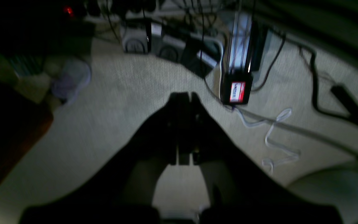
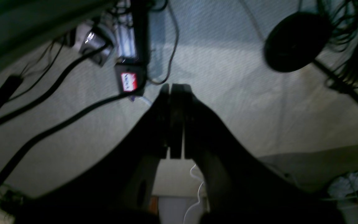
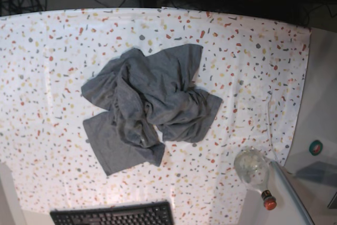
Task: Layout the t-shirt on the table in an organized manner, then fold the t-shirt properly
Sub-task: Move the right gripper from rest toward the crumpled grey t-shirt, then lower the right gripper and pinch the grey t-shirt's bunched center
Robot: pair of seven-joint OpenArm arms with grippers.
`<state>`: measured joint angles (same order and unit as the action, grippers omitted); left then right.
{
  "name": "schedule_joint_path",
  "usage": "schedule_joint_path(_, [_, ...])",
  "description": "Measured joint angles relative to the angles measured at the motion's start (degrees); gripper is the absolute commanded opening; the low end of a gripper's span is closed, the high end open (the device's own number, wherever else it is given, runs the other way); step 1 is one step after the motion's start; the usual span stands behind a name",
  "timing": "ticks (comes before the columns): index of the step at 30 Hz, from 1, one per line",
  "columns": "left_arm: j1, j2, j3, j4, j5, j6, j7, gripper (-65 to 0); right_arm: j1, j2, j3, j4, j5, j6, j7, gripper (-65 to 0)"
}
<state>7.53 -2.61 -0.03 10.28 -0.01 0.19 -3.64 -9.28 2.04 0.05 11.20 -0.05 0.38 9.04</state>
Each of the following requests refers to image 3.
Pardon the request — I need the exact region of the grey t-shirt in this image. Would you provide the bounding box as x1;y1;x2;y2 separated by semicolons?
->
81;44;222;175

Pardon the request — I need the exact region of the terrazzo pattern tablecloth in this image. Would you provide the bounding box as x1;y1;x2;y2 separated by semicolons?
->
1;8;310;224

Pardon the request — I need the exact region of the clear bottle with red cap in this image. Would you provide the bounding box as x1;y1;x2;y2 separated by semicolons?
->
234;147;277;211

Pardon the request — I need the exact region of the black keyboard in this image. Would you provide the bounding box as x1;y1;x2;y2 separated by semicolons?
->
49;201;174;225

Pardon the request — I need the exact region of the green tape roll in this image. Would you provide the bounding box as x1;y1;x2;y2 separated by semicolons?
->
309;140;323;156

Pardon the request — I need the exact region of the grey metal bar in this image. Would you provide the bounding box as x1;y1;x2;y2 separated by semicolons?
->
270;161;314;224

